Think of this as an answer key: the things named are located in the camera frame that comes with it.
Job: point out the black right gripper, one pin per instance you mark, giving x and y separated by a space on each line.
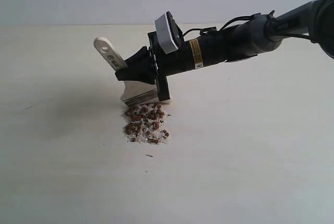
188 57

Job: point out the wooden paint brush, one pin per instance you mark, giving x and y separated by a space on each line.
135 92

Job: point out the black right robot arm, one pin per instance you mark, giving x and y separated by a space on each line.
248 36

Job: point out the pile of brown pellets and crumbs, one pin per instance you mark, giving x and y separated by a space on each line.
145 123

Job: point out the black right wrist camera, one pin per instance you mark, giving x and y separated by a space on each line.
168 33

